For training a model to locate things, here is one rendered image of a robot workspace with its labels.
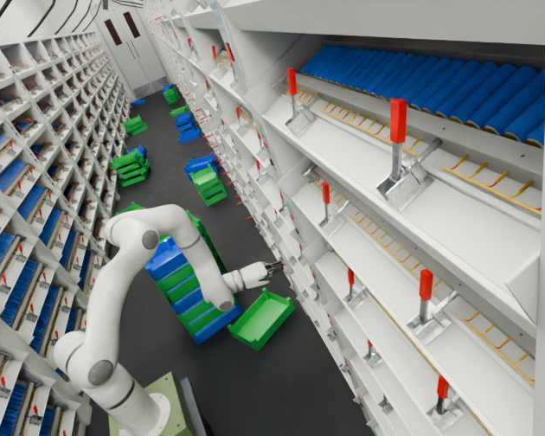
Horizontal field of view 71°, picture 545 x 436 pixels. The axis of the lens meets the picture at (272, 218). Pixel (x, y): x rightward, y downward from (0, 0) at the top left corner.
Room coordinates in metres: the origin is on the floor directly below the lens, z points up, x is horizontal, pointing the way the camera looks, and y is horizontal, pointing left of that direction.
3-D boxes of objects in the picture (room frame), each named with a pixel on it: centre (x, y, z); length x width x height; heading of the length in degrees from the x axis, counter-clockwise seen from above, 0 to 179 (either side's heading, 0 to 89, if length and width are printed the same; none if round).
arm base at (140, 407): (0.90, 0.67, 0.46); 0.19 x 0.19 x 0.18
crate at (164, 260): (1.67, 0.53, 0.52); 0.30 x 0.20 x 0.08; 113
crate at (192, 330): (1.67, 0.53, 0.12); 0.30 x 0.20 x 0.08; 113
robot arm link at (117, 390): (0.92, 0.69, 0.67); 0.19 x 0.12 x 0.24; 41
